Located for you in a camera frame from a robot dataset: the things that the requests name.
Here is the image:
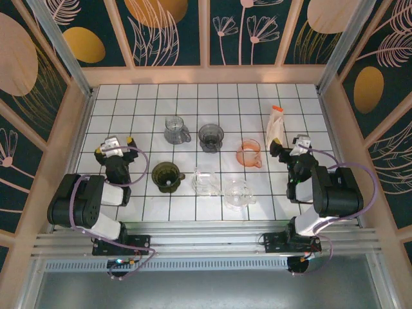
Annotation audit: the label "white bottle orange cap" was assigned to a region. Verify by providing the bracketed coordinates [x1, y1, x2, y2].
[265, 104, 286, 151]

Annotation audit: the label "light grey translucent dripper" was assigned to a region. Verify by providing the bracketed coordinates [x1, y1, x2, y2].
[164, 115, 192, 145]

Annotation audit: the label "clear round dripper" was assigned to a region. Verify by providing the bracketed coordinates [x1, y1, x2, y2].
[224, 179, 258, 212]

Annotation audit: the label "clear ribbed dripper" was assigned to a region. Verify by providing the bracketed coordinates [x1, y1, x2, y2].
[191, 167, 223, 198]

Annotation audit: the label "orange translucent dripper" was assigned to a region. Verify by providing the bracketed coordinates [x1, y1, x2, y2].
[236, 138, 264, 169]

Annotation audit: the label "olive green dripper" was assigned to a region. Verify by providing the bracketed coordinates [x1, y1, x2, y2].
[151, 161, 187, 194]

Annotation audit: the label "dark grey dripper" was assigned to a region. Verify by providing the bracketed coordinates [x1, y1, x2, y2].
[198, 123, 225, 153]

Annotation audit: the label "small circuit board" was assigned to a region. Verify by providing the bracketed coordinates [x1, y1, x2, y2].
[107, 257, 142, 268]

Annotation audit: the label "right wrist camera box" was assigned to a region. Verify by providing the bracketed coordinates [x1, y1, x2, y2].
[290, 135, 312, 158]

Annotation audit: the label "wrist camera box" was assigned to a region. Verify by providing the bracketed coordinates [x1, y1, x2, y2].
[290, 135, 312, 158]
[102, 136, 122, 158]

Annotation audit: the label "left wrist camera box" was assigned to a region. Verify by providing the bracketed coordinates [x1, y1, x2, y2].
[102, 136, 122, 158]

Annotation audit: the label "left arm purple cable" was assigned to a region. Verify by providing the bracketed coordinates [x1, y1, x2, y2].
[69, 146, 157, 281]

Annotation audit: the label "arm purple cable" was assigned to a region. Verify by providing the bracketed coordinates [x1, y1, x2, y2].
[297, 144, 378, 277]
[69, 146, 157, 281]

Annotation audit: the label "aluminium side rail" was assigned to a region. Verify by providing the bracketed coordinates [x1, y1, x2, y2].
[318, 91, 366, 226]
[53, 95, 96, 231]

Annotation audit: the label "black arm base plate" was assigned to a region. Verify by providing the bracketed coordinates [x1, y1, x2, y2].
[259, 232, 323, 255]
[92, 234, 152, 257]

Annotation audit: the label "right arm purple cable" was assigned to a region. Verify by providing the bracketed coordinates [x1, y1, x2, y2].
[297, 144, 378, 277]

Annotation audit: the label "black round cable port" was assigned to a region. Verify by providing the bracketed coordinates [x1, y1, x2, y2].
[286, 256, 310, 277]
[108, 267, 130, 281]

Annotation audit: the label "aluminium corner post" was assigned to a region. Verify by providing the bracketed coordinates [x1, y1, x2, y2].
[25, 0, 95, 99]
[317, 0, 377, 94]

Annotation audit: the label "aluminium front rail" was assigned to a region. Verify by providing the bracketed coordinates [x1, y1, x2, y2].
[30, 221, 384, 258]

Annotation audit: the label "slotted grey cable duct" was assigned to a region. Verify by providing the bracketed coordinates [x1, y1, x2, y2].
[44, 259, 290, 273]

